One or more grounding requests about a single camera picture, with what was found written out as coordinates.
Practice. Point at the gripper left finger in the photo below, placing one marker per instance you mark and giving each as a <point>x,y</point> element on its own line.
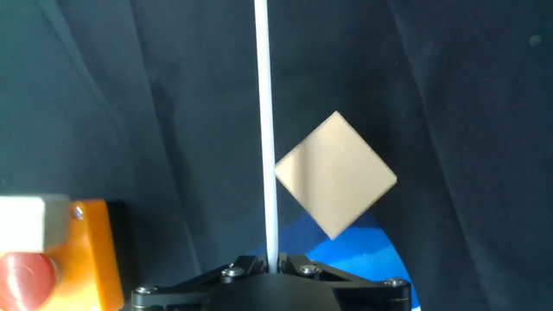
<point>233,270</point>

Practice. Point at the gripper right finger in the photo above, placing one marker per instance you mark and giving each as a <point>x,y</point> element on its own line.
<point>309,268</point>

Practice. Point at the green flag white pole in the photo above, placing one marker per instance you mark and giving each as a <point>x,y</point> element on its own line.
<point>264,86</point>

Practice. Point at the large wooden cube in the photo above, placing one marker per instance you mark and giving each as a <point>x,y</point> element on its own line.
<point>337,177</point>

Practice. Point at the orange box red button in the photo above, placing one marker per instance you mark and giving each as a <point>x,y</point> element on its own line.
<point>99,259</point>

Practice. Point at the small white block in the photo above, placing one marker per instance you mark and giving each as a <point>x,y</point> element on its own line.
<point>26,220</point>

